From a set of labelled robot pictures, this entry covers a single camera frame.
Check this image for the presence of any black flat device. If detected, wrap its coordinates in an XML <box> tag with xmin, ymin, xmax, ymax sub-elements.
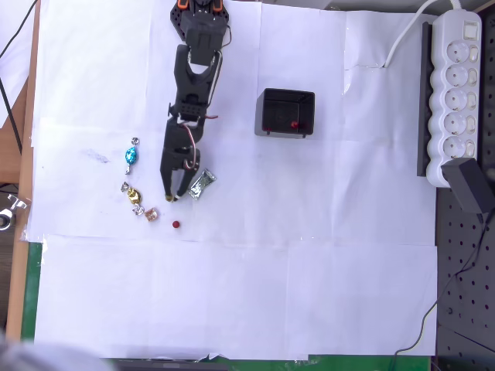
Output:
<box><xmin>114</xmin><ymin>358</ymin><xmax>230</xmax><ymax>371</ymax></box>

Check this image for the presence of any black pegboard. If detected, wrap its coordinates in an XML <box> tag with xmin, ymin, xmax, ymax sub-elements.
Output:
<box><xmin>435</xmin><ymin>0</ymin><xmax>495</xmax><ymax>371</ymax></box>

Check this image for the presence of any silver green candy packet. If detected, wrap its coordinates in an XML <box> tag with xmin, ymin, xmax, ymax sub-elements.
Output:
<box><xmin>187</xmin><ymin>168</ymin><xmax>217</xmax><ymax>202</ymax></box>

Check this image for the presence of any blurred grey object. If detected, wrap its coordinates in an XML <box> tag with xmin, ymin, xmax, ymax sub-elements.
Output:
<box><xmin>0</xmin><ymin>330</ymin><xmax>113</xmax><ymax>371</ymax></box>

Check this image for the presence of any metal clamp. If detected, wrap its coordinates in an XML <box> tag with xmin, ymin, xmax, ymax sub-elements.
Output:
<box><xmin>0</xmin><ymin>192</ymin><xmax>32</xmax><ymax>232</ymax></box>

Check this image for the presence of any black open box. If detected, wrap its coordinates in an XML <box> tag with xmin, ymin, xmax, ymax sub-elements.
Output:
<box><xmin>254</xmin><ymin>87</ymin><xmax>316</xmax><ymax>139</ymax></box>

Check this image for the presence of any black power adapter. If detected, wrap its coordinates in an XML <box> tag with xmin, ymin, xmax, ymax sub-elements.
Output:
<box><xmin>441</xmin><ymin>158</ymin><xmax>494</xmax><ymax>214</ymax></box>

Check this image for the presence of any thin black adapter cable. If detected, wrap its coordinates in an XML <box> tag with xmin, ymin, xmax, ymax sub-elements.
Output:
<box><xmin>388</xmin><ymin>211</ymin><xmax>495</xmax><ymax>371</ymax></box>

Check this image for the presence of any white power strip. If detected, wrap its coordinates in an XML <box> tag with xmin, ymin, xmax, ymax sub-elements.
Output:
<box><xmin>425</xmin><ymin>9</ymin><xmax>483</xmax><ymax>189</ymax></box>

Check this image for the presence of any white power strip cable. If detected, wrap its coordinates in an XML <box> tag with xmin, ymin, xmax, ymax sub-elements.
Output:
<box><xmin>382</xmin><ymin>0</ymin><xmax>465</xmax><ymax>69</ymax></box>

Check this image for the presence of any white paper table cover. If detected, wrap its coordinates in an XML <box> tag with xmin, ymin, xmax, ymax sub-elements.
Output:
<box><xmin>25</xmin><ymin>0</ymin><xmax>439</xmax><ymax>361</ymax></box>

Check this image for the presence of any blue foil candy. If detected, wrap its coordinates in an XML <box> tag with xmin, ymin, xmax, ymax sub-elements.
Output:
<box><xmin>124</xmin><ymin>136</ymin><xmax>141</xmax><ymax>175</ymax></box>

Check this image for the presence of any gold foil candy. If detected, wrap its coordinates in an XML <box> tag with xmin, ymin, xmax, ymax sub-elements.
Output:
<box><xmin>120</xmin><ymin>181</ymin><xmax>145</xmax><ymax>216</ymax></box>

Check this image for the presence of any black rail under power strip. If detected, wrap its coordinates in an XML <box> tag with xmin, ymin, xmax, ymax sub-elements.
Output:
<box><xmin>416</xmin><ymin>22</ymin><xmax>435</xmax><ymax>179</ymax></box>

